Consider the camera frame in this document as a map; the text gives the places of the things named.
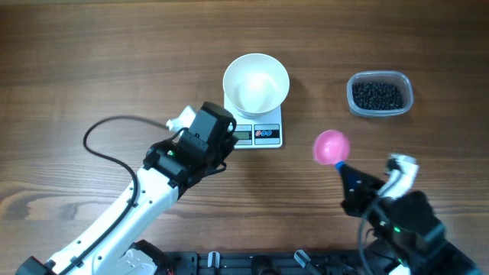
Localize pink scoop blue handle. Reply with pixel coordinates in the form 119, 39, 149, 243
313, 129, 351, 171

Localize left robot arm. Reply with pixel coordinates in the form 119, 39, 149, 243
17, 102, 238, 274

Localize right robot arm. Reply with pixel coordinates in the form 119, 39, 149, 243
335, 159, 481, 274

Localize white digital kitchen scale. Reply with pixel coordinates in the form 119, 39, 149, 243
224, 95, 283, 149

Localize white bowl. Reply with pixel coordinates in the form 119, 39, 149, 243
222, 53, 290, 118

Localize black beans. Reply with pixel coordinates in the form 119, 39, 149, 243
352, 82, 404, 111

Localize clear plastic container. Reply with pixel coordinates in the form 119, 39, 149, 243
347, 70, 414, 118

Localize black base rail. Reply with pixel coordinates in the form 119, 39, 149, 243
156, 251, 364, 275

